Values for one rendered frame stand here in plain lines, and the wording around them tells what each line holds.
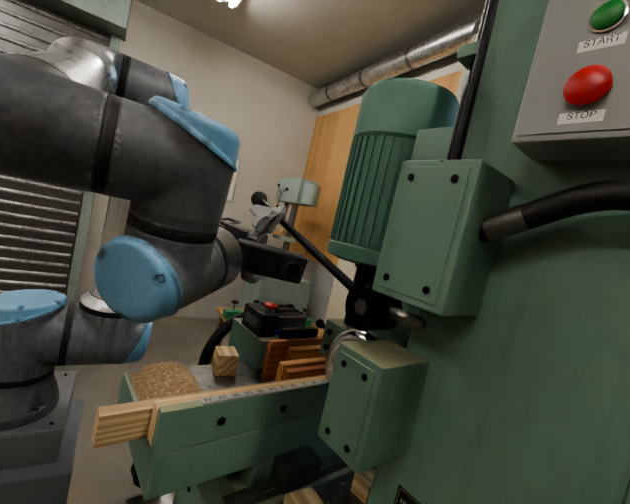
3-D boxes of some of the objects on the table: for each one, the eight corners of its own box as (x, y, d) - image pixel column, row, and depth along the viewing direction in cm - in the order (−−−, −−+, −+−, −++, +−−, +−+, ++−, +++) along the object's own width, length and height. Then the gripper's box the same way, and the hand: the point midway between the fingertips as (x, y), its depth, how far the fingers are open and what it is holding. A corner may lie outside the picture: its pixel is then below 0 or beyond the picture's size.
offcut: (235, 376, 63) (239, 356, 62) (215, 376, 61) (219, 355, 61) (230, 364, 67) (234, 346, 66) (211, 364, 65) (215, 345, 65)
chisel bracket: (341, 356, 71) (350, 318, 70) (393, 390, 60) (404, 345, 60) (314, 359, 66) (324, 318, 66) (366, 396, 56) (378, 348, 55)
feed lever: (414, 361, 41) (259, 217, 75) (438, 320, 39) (268, 191, 73) (388, 364, 38) (239, 212, 72) (413, 319, 36) (248, 186, 70)
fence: (423, 384, 79) (429, 362, 78) (429, 388, 78) (435, 365, 77) (150, 448, 41) (158, 405, 40) (153, 457, 39) (162, 413, 39)
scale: (417, 364, 75) (417, 364, 75) (422, 367, 74) (422, 366, 74) (199, 399, 43) (199, 398, 43) (203, 405, 42) (203, 404, 42)
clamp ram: (290, 354, 78) (299, 317, 77) (309, 369, 72) (319, 329, 71) (256, 357, 72) (265, 316, 71) (274, 373, 66) (284, 330, 65)
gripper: (203, 178, 47) (259, 184, 66) (170, 302, 51) (231, 274, 70) (257, 200, 45) (298, 199, 64) (218, 325, 50) (267, 290, 69)
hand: (276, 244), depth 67 cm, fingers closed on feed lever, 14 cm apart
